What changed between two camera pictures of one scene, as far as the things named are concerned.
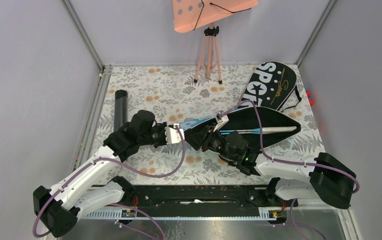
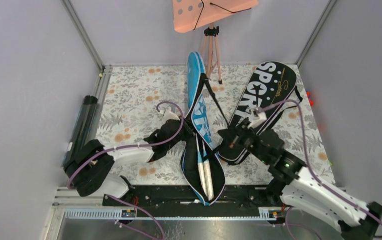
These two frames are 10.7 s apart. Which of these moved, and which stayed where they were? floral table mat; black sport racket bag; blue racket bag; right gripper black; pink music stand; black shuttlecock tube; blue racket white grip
Moved: black shuttlecock tube; blue racket white grip; right gripper black; blue racket bag
Stayed: pink music stand; black sport racket bag; floral table mat
